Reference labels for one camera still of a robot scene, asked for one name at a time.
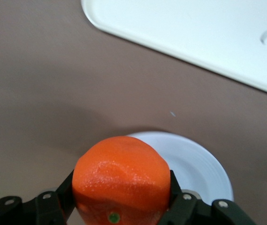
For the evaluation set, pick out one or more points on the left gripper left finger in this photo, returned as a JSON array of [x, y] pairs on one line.
[[46, 211]]

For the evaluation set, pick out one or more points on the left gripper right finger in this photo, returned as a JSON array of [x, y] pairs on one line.
[[194, 213]]

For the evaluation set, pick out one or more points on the pale lavender round plate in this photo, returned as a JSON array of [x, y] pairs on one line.
[[194, 164]]

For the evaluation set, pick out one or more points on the orange fruit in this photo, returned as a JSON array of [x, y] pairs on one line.
[[121, 178]]

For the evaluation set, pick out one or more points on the cream bear print tray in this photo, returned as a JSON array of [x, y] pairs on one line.
[[194, 28]]

